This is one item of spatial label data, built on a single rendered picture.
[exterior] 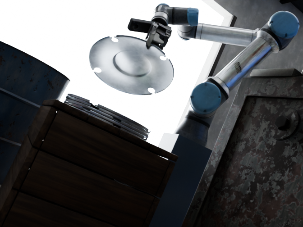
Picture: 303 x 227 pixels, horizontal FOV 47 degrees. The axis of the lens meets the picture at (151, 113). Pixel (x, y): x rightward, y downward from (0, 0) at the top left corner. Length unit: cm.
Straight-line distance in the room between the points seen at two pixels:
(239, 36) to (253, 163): 86
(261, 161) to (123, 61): 56
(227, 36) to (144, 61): 53
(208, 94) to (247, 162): 53
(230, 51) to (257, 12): 96
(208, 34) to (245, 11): 534
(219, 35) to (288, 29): 30
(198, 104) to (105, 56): 41
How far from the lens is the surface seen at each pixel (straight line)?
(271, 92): 91
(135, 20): 136
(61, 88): 148
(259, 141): 88
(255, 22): 707
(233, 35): 161
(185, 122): 149
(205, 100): 135
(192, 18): 150
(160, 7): 152
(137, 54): 122
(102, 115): 100
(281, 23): 149
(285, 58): 758
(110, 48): 121
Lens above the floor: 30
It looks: 7 degrees up
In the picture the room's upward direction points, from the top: 24 degrees clockwise
